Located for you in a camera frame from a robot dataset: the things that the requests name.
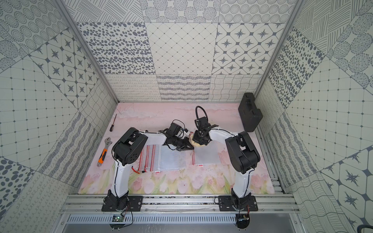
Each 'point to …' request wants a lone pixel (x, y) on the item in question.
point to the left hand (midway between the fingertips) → (197, 153)
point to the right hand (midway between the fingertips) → (196, 142)
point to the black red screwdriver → (111, 127)
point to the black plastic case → (251, 116)
